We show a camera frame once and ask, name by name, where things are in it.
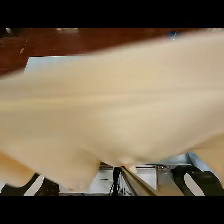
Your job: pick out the beige shirt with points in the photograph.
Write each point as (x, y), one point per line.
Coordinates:
(113, 106)

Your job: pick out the silver frame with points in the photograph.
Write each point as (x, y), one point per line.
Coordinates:
(140, 181)

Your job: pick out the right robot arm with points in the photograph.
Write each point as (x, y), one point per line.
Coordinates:
(200, 181)

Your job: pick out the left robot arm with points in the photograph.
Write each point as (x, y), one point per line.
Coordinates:
(23, 188)

